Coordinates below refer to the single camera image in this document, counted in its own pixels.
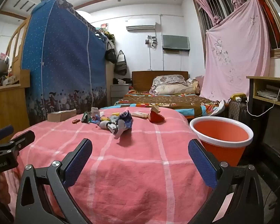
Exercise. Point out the small red plastic piece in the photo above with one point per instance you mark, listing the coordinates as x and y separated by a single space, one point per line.
76 121

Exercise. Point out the wall television with green cover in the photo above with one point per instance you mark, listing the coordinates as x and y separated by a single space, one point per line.
176 42

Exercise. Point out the pink hanging sheet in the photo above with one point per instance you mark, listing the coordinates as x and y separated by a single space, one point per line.
235 51

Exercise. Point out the wooden bed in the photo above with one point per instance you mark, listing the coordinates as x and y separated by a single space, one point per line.
142 79

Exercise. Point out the wooden shelf frame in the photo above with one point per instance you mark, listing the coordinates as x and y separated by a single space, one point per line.
15 49

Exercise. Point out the black hanging bag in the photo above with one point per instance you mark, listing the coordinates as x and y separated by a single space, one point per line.
110 54

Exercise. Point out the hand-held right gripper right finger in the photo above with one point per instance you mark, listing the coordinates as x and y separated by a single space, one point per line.
201 161

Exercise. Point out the green wrapper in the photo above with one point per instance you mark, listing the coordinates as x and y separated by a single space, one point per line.
86 117

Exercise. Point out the red wrapper piece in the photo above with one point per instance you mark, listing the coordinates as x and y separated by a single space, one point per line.
156 117

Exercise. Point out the orange bucket with white rim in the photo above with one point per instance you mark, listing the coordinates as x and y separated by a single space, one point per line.
221 133

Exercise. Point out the blue white wrapper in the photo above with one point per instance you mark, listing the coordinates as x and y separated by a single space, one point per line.
126 119

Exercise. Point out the floral pillow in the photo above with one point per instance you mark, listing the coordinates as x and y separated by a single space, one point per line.
168 79

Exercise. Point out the wall poster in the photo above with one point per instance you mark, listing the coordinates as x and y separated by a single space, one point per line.
104 25

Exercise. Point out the blue fabric wardrobe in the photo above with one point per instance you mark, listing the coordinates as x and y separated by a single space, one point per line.
60 63

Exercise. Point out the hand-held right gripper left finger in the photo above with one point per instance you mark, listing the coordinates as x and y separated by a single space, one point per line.
78 161

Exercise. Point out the beige pillow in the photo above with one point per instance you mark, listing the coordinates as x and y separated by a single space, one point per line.
172 89

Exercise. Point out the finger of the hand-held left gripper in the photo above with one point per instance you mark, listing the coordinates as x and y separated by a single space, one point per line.
23 137
3 130

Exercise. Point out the red hanging cloth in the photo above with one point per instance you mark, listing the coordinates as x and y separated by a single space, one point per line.
269 11

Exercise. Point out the yellow power strip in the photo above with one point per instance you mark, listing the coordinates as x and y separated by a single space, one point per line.
238 96

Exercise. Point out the stack of papers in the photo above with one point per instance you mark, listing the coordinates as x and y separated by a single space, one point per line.
267 94

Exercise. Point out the dark cloth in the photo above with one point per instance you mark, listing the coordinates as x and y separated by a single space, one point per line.
120 81

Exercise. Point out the colourful printed bedspread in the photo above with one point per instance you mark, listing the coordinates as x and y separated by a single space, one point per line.
165 100

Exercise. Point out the wooden block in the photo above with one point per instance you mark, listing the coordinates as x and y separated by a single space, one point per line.
60 116

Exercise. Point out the wooden desk with shelf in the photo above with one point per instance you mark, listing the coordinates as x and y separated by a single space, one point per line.
266 78

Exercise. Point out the white air conditioner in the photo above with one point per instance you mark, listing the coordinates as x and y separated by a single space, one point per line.
141 26

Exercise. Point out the ceiling vent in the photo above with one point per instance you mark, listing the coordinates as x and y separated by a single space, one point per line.
23 4

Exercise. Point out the grey hanging bag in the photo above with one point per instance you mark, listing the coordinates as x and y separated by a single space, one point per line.
120 67

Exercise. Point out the white nightstand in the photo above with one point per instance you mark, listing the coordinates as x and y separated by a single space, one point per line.
119 93

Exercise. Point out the small colourful snack wrapper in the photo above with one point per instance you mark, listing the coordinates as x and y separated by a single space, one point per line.
96 119

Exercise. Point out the white squeeze tube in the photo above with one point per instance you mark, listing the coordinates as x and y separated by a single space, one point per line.
115 130

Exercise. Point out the wooden cabinet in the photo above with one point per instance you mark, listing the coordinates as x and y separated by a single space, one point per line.
9 102

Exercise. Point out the black patterned bag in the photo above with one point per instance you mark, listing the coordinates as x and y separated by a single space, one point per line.
234 112

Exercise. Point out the pink checked blanket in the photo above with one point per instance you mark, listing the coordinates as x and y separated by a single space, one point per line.
142 168

